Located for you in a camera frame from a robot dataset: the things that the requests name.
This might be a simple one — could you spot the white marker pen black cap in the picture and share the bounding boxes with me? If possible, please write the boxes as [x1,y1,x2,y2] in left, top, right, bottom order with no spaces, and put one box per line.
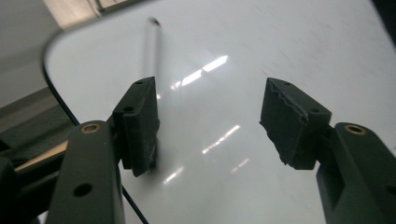
[142,17,163,94]

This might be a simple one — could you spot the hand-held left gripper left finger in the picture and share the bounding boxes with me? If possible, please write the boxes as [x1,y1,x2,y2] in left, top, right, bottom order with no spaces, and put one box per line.
[46,76,161,224]

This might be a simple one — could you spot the white whiteboard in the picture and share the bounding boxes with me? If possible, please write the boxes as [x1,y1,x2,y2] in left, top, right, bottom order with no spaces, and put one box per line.
[41,0,396,224]

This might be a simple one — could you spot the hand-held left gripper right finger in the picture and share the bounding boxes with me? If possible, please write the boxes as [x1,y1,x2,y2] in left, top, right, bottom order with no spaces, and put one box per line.
[260,77,396,224]

